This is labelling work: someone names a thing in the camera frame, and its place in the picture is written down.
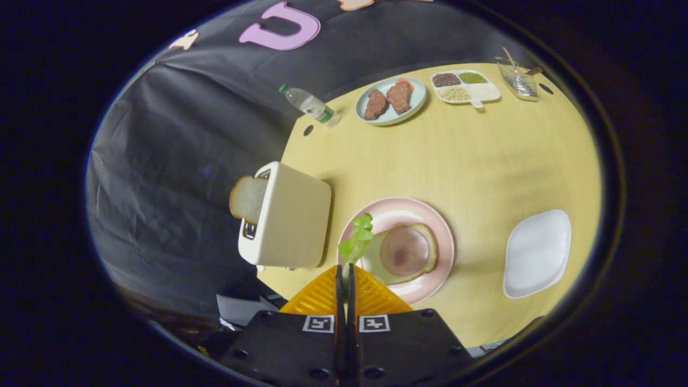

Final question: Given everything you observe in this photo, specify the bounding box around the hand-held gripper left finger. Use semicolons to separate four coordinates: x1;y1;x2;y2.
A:
218;264;347;387

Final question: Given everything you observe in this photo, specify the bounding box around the cream white toaster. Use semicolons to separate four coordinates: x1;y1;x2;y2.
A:
238;161;332;271

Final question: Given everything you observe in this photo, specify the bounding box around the white bread slice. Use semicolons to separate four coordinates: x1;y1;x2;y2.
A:
361;223;439;285

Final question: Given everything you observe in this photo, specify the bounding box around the brown meat piece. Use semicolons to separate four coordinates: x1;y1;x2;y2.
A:
386;80;413;115
363;89;389;120

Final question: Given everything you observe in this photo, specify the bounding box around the clear plastic water bottle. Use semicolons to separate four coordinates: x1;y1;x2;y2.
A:
278;84;341;128

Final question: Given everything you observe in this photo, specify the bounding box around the white divided seasoning tray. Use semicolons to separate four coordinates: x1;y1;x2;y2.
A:
429;70;501;110

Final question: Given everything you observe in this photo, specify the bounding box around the white plate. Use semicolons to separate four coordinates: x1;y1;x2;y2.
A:
503;209;571;299

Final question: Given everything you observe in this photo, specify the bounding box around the clear glass cup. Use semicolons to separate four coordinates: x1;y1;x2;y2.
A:
496;58;539;102

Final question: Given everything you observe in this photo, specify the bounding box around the light blue plate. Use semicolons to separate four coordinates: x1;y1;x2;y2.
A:
355;76;427;126

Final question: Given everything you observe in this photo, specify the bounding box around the pink plate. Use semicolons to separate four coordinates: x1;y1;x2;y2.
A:
337;197;455;306

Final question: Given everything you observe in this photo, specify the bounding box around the pink ham slice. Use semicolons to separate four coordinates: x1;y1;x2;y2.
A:
379;226;431;277

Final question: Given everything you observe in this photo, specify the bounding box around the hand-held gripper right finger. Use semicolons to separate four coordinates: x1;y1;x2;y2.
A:
347;263;474;387

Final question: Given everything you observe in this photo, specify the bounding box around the green lettuce leaf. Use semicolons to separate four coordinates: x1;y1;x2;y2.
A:
338;213;375;269

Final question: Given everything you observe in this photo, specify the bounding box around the toasted bread slice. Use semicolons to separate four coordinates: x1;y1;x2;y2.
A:
230;176;269;225

